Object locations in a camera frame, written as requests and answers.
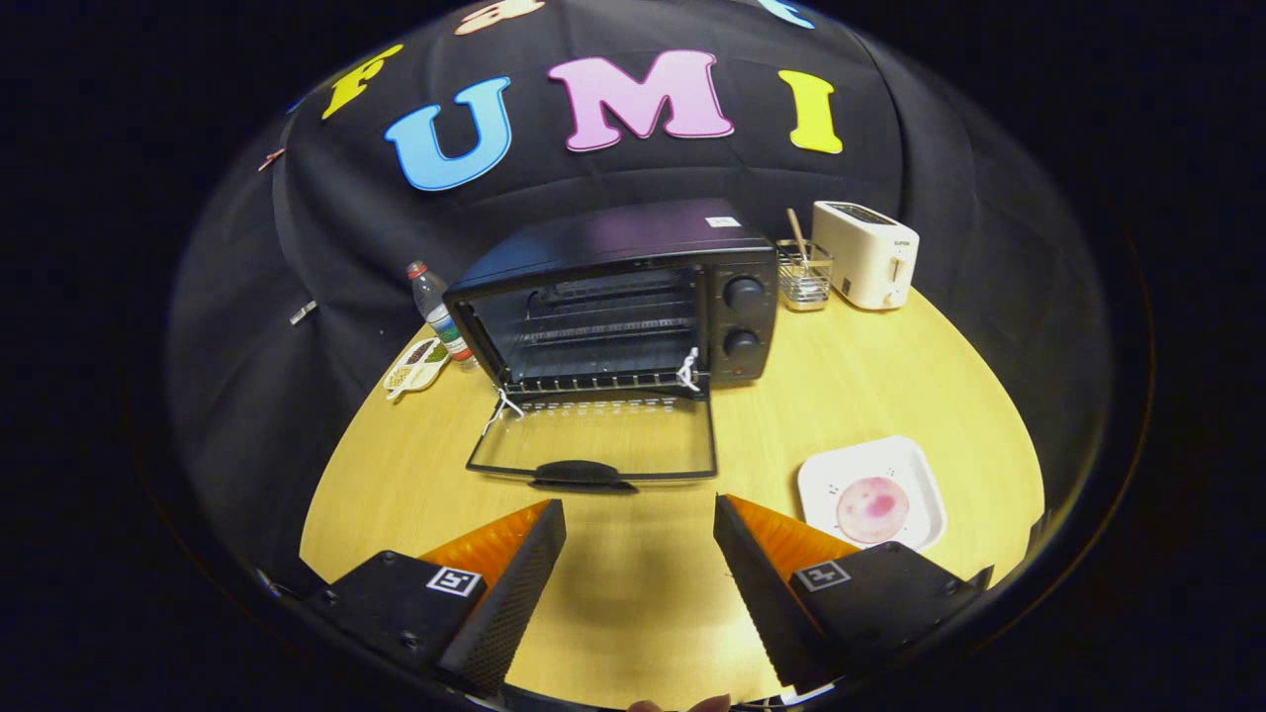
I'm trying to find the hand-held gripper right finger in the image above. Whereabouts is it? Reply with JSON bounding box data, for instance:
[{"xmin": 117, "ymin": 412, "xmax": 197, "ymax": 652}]
[{"xmin": 712, "ymin": 492, "xmax": 995, "ymax": 696}]

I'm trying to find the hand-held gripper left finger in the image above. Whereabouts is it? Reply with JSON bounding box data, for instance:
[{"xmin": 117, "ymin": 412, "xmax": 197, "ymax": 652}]
[{"xmin": 259, "ymin": 497, "xmax": 569, "ymax": 698}]

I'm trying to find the white square plate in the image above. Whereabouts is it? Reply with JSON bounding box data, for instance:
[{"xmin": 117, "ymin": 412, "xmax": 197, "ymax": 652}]
[{"xmin": 797, "ymin": 435, "xmax": 949, "ymax": 553}]

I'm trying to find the pink round food slice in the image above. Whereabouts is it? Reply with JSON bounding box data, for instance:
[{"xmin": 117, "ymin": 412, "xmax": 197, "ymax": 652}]
[{"xmin": 836, "ymin": 476, "xmax": 911, "ymax": 544}]

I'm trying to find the glass toaster oven door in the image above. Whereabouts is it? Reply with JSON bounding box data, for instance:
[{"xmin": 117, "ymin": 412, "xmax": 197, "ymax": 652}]
[{"xmin": 465, "ymin": 391, "xmax": 719, "ymax": 493}]

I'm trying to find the black toaster oven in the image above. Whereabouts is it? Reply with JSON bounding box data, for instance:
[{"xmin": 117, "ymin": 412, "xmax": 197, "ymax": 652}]
[{"xmin": 442, "ymin": 198, "xmax": 780, "ymax": 493}]

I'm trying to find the white toaster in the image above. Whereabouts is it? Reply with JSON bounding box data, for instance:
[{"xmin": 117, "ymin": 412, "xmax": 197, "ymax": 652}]
[{"xmin": 811, "ymin": 201, "xmax": 921, "ymax": 312}]

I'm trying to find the small dish of beans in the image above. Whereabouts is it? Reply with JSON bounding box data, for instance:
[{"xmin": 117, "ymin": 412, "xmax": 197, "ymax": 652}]
[{"xmin": 383, "ymin": 336, "xmax": 452, "ymax": 401}]

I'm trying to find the clear plastic bottle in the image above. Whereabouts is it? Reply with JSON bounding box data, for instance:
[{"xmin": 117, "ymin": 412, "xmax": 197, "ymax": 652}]
[{"xmin": 407, "ymin": 260, "xmax": 481, "ymax": 373}]

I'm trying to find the black backdrop cloth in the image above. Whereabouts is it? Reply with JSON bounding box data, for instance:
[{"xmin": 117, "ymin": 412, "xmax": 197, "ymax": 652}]
[{"xmin": 168, "ymin": 0, "xmax": 1109, "ymax": 594}]

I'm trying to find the wire mesh basket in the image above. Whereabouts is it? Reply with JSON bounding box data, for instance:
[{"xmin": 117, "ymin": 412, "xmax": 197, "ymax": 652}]
[{"xmin": 776, "ymin": 240, "xmax": 834, "ymax": 312}]

